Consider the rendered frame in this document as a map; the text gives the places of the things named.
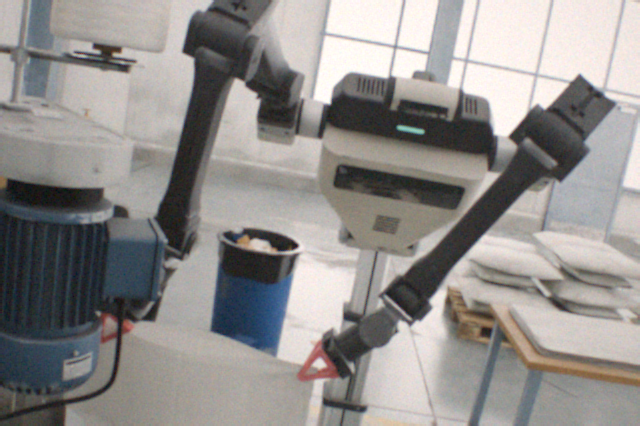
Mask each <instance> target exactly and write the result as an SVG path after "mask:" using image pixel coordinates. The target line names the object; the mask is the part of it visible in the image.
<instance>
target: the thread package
mask: <svg viewBox="0 0 640 426"><path fill-rule="evenodd" d="M171 2H173V0H53V3H52V13H51V20H50V30H49V31H51V34H52V35H53V36H55V37H60V38H66V39H71V40H76V41H79V40H82V41H87V42H92V43H93V46H92V49H93V50H99V51H104V52H110V53H116V54H122V49H123V47H125V48H130V49H135V50H140V51H147V52H153V53H162V52H163V51H164V49H165V46H166V39H167V38H168V32H169V25H170V11H171Z"/></svg>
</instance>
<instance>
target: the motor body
mask: <svg viewBox="0 0 640 426"><path fill-rule="evenodd" d="M113 214H114V203H113V202H112V201H111V200H110V199H108V198H106V197H103V198H102V199H101V200H99V201H98V202H95V203H90V205H80V206H65V205H51V204H43V203H37V201H32V200H27V199H23V198H20V197H17V196H14V195H12V193H10V192H9V191H8V190H7V188H6V187H4V188H1V189H0V386H1V387H3V388H5V389H7V390H10V391H13V392H17V393H19V394H22V395H34V396H38V395H45V396H50V395H57V394H62V393H65V392H69V391H71V390H74V389H76V388H77V389H78V388H80V387H81V386H83V385H84V384H85V383H86V382H87V381H88V379H89V378H90V377H91V375H92V374H93V373H94V371H95V369H96V366H97V362H98V356H99V349H100V342H101V334H102V330H103V329H104V328H103V326H102V321H101V319H100V317H99V316H98V314H97V313H96V312H95V310H96V302H97V292H98V284H99V274H100V266H101V257H102V249H101V248H103V244H102V239H103V230H104V225H103V220H107V219H109V218H111V217H112V216H113Z"/></svg>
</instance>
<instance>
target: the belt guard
mask: <svg viewBox="0 0 640 426"><path fill-rule="evenodd" d="M25 100H26V102H29V103H30V104H29V105H31V106H32V109H34V110H42V111H44V110H50V111H57V112H59V113H60V114H61V115H62V117H63V118H64V119H63V120H60V119H52V118H45V117H37V116H35V115H34V113H33V111H16V110H7V109H4V108H0V176H1V177H5V178H9V179H13V180H16V181H22V182H27V183H33V184H39V185H47V186H56V187H68V188H110V186H118V185H122V184H125V183H127V182H128V181H129V174H130V165H131V159H132V157H133V148H134V142H133V141H132V140H131V139H130V137H128V136H126V135H123V134H121V133H119V132H117V131H115V130H113V129H111V128H109V127H106V126H104V125H102V124H100V123H98V122H96V121H94V120H92V119H90V118H88V117H86V116H84V115H82V114H80V113H78V112H76V111H73V110H71V109H69V108H67V107H65V106H63V105H61V104H59V103H57V102H55V101H52V100H49V99H46V104H48V105H49V106H43V105H41V104H45V99H44V98H38V97H32V96H26V99H25V95H23V96H21V102H25Z"/></svg>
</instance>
